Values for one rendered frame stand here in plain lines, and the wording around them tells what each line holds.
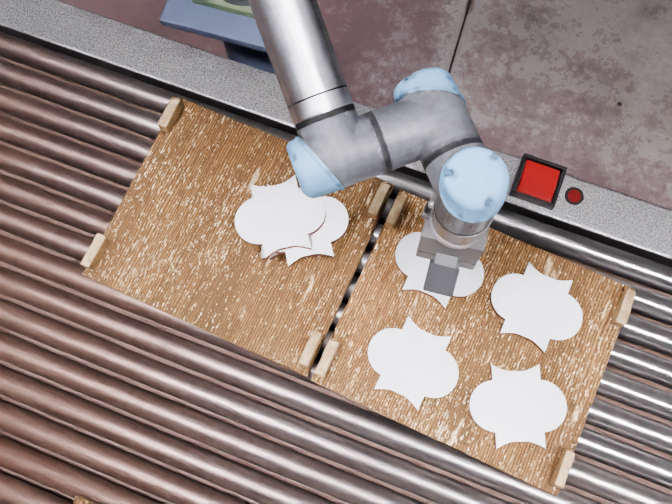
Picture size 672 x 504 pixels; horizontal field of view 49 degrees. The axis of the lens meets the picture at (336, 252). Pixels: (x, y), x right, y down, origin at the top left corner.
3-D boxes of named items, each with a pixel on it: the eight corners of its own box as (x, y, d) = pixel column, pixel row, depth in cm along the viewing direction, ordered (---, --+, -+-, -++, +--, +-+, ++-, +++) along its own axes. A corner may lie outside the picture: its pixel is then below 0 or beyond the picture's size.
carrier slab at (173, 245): (180, 100, 131) (178, 96, 130) (393, 187, 126) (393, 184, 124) (84, 276, 123) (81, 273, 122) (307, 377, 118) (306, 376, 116)
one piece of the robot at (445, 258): (409, 265, 92) (402, 292, 108) (480, 282, 91) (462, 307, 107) (431, 177, 95) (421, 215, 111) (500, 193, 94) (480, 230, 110)
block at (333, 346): (330, 339, 118) (330, 337, 115) (341, 344, 118) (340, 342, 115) (314, 374, 116) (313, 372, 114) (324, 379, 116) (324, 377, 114)
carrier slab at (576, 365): (400, 192, 125) (400, 189, 124) (631, 291, 120) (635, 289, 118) (311, 381, 118) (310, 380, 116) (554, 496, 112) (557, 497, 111)
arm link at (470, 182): (494, 128, 82) (525, 195, 80) (478, 164, 93) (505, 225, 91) (428, 151, 82) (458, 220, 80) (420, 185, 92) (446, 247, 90)
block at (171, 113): (175, 101, 129) (172, 94, 127) (185, 105, 129) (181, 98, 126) (160, 130, 128) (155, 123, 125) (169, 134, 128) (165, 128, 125)
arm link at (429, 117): (363, 86, 86) (397, 169, 84) (452, 53, 87) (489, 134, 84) (365, 115, 94) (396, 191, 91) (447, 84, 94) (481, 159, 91)
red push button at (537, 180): (525, 162, 127) (527, 158, 125) (559, 173, 126) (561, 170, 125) (514, 192, 125) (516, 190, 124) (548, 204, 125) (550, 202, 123)
